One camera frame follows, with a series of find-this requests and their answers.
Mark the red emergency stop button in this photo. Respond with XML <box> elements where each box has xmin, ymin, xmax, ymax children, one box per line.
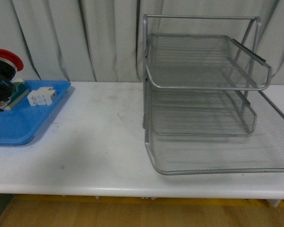
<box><xmin>0</xmin><ymin>49</ymin><xmax>24</xmax><ymax>112</ymax></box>

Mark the white curtain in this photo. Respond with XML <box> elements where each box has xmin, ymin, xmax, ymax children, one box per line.
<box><xmin>0</xmin><ymin>0</ymin><xmax>284</xmax><ymax>85</ymax></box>

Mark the green knife switch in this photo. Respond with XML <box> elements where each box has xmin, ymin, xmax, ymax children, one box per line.
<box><xmin>0</xmin><ymin>79</ymin><xmax>29</xmax><ymax>110</ymax></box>

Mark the blue plastic tray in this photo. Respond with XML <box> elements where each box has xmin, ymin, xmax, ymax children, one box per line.
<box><xmin>0</xmin><ymin>80</ymin><xmax>71</xmax><ymax>145</ymax></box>

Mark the silver mesh letter rack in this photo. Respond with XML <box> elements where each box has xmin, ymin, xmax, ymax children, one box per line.
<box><xmin>142</xmin><ymin>15</ymin><xmax>284</xmax><ymax>175</ymax></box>

